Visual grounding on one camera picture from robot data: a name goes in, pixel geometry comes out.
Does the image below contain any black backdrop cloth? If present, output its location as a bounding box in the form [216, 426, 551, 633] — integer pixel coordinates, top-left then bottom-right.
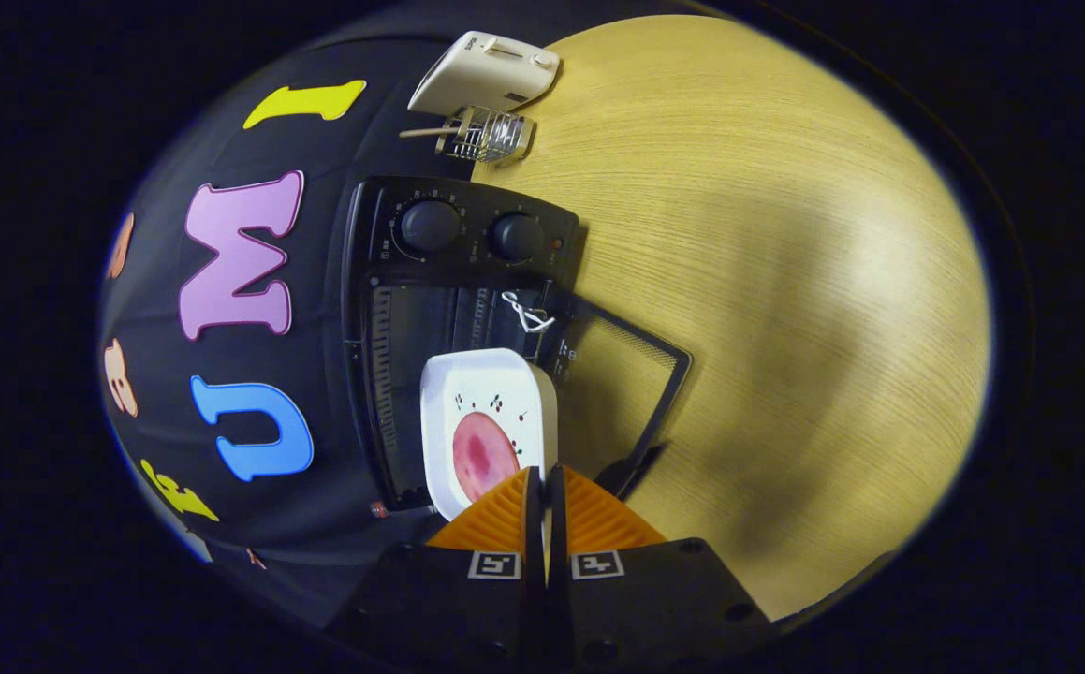
[97, 5, 599, 647]

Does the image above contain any white square plate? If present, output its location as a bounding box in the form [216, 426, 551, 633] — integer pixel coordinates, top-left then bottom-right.
[420, 348, 559, 522]

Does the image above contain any wire mesh holder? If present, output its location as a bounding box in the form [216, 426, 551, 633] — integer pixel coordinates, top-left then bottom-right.
[436, 105, 535, 168]

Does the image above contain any pink ham slice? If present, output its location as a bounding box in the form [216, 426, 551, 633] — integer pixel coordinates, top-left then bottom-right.
[452, 412, 521, 503]

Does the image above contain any black toaster oven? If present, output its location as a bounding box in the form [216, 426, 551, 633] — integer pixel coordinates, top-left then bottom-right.
[341, 175, 693, 514]

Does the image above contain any white toaster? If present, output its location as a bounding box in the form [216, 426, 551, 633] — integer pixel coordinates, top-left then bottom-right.
[408, 31, 562, 115]

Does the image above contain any white string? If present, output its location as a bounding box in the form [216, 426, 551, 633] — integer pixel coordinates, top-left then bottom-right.
[502, 290, 557, 334]

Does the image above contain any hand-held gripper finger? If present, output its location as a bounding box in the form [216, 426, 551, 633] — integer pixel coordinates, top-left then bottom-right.
[327, 466, 543, 674]
[547, 465, 775, 674]

